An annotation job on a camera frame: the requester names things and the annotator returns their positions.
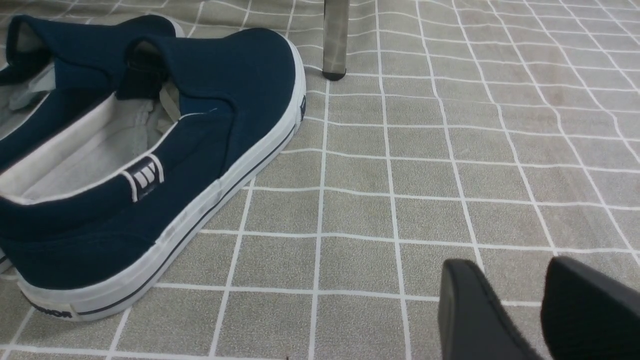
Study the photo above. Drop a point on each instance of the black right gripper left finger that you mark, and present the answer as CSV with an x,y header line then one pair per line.
x,y
472,322

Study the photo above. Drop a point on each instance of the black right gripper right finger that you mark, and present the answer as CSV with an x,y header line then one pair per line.
x,y
587,315

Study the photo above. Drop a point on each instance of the metal shoe rack right leg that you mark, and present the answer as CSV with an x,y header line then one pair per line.
x,y
335,37

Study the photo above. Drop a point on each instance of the right white-soled navy shoe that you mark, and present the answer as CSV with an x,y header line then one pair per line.
x,y
95,214

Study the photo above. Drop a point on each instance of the white-soled navy shoe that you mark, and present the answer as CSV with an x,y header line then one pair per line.
x,y
56,72
95,214

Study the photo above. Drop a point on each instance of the left white-soled navy shoe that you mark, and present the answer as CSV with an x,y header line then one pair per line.
x,y
56,72

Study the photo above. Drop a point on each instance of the grey checked floor cloth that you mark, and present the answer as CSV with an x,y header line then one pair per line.
x,y
505,132

